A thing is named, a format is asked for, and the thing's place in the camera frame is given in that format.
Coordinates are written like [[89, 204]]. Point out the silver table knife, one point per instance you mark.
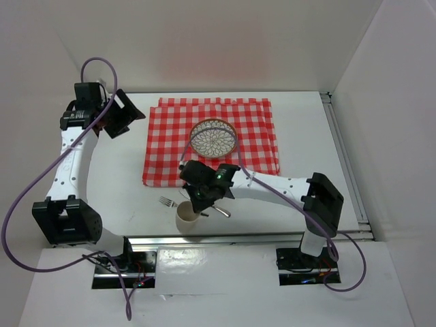
[[223, 211]]

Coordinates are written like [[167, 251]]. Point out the silver fork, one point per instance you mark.
[[168, 202]]

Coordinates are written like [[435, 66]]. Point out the aluminium rail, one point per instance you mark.
[[355, 197], [237, 239]]

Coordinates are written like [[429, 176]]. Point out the right side aluminium rail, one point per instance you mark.
[[355, 197]]

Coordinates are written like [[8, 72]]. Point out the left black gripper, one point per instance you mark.
[[127, 114]]

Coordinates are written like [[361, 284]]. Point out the red white checkered cloth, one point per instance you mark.
[[171, 122]]

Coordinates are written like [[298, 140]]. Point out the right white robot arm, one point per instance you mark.
[[316, 198]]

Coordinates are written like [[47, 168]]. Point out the front aluminium rail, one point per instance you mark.
[[237, 239]]

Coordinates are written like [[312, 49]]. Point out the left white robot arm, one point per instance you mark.
[[65, 216]]

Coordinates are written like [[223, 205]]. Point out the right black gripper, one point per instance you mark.
[[199, 204]]

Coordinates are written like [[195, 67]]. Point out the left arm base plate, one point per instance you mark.
[[138, 272]]

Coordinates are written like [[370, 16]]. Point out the beige cup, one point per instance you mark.
[[186, 218]]

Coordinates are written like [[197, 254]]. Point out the floral patterned plate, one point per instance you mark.
[[213, 138]]

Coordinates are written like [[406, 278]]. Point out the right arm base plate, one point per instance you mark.
[[297, 268]]

